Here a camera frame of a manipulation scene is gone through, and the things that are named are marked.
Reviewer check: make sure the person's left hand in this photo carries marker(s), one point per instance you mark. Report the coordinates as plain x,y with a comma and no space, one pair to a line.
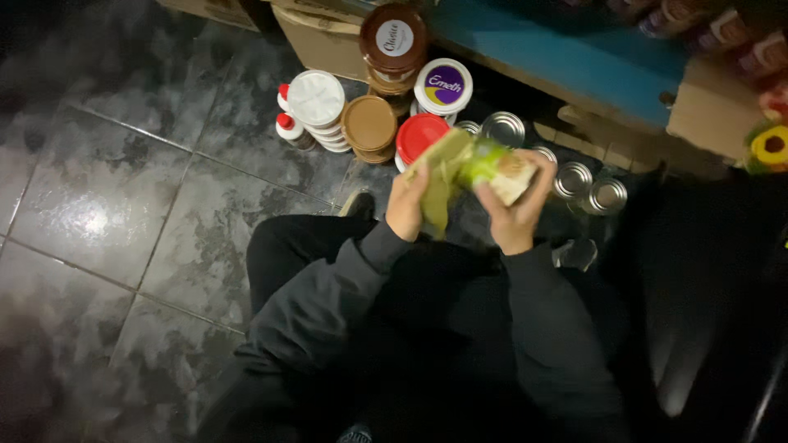
405,206

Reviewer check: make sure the person's right hand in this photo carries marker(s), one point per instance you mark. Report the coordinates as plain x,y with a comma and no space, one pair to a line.
516,224

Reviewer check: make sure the person's left fingers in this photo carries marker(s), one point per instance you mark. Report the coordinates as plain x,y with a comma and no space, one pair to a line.
421,177

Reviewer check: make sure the green food packet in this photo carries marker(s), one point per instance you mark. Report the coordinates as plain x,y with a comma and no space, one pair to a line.
474,163

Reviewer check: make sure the red lid tub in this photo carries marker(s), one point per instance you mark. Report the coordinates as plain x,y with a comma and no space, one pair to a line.
418,136

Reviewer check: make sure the person's left shoe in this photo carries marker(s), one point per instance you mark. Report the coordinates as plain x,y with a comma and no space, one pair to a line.
359,205

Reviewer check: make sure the person's shoe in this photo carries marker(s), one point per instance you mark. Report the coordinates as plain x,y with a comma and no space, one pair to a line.
575,254
359,205

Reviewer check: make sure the silver tin can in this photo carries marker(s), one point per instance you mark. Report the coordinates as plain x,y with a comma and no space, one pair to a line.
546,152
469,126
606,195
503,128
572,180

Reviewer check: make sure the plain brown lid tub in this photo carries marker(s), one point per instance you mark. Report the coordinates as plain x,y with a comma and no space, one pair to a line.
369,124

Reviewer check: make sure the white tub purple label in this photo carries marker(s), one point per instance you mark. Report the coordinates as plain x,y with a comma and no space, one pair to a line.
443,86

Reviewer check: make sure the stack of white lid tubs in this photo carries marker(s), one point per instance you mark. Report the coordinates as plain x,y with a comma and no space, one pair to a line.
316,98

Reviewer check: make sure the brown lid tub white label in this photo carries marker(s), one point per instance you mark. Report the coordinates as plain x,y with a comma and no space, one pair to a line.
394,40

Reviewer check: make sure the white bottle red cap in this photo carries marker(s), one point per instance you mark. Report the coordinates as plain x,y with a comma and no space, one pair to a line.
284,93
289,128

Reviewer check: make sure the brown cardboard box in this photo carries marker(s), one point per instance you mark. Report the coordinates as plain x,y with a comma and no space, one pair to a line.
320,40

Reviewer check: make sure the person's black trousers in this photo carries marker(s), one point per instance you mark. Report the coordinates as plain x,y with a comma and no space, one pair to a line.
381,344

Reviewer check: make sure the person's right shoe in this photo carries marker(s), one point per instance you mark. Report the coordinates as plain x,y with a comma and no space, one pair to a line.
575,254

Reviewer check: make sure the blue shelf board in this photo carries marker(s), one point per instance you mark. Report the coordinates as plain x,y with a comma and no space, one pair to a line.
554,55

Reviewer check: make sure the flat cardboard box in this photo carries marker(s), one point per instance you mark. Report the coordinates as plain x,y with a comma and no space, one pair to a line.
212,11

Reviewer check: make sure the shelf of packaged goods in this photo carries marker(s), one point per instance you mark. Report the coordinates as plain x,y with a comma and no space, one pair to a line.
714,31

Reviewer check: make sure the yellow and green packet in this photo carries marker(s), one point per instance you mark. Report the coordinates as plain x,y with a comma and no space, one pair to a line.
769,146

